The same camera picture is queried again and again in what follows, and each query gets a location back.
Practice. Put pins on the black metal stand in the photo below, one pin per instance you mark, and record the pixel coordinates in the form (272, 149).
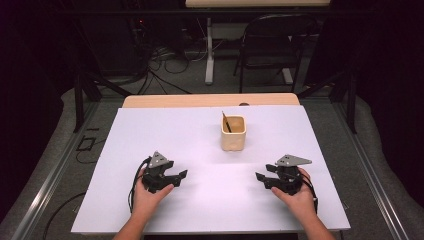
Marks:
(351, 100)
(79, 100)

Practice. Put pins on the black folding chair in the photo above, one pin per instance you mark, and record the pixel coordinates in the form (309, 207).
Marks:
(276, 36)

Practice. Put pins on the person's left hand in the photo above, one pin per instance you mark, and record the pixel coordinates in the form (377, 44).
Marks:
(148, 201)

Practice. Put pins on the black pencil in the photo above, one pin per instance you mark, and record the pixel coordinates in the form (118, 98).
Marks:
(227, 122)

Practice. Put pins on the beige square cup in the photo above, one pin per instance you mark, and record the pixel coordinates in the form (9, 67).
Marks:
(233, 140)

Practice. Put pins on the person's right hand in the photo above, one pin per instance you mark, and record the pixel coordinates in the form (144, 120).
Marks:
(300, 203)

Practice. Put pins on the aluminium floor rail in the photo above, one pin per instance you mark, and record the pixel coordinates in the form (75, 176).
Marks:
(373, 180)
(50, 186)

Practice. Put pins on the white desk foot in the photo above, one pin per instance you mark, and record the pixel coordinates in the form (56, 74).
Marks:
(287, 76)

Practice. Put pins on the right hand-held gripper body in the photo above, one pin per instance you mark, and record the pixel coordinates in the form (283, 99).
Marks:
(286, 180)

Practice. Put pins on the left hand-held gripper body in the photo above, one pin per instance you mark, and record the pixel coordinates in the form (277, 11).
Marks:
(156, 178)

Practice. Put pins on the white desk leg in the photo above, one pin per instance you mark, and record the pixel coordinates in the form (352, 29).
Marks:
(209, 60)

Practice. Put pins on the black square floor frame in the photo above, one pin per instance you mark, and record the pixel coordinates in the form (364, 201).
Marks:
(78, 144)

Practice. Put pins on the white table board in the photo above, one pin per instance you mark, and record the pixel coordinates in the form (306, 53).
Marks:
(206, 206)

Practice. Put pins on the wooden table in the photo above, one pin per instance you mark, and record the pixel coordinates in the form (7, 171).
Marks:
(200, 100)

